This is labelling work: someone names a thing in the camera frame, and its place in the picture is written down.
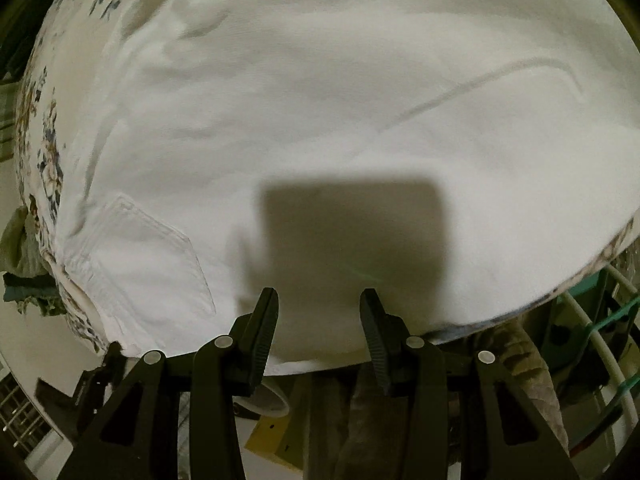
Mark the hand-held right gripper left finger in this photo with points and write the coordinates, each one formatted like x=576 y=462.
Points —
x=264 y=320

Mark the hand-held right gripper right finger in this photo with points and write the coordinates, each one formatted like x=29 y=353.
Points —
x=372 y=325

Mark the white pants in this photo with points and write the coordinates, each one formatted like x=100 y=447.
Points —
x=325 y=160

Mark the yellow cardboard piece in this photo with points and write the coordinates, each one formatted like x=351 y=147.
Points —
x=272 y=435

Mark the grey brown cloth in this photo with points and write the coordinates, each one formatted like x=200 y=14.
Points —
x=520 y=375

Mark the teal plastic hanger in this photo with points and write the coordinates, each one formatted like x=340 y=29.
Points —
x=607 y=322

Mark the olive green cloth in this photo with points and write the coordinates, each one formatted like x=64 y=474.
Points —
x=25 y=265

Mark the floral printed sheet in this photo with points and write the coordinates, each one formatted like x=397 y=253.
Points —
x=42 y=170

